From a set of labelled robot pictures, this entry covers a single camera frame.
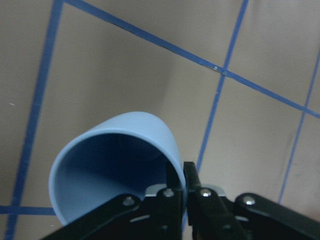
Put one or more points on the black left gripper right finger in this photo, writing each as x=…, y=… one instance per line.
x=209, y=214

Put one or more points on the white plastic cup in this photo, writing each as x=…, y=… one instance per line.
x=124, y=155

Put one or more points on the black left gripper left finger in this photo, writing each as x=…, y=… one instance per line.
x=163, y=204

